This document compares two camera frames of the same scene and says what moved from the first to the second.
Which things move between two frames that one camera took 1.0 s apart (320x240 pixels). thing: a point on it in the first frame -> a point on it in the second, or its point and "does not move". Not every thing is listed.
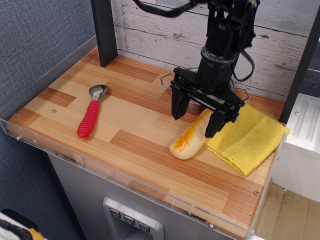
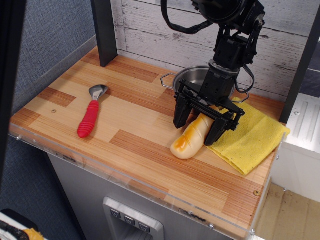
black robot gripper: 209,86 -> 217,84
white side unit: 297,167 does not move
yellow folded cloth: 249,142 does not move
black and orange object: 15,226 does not move
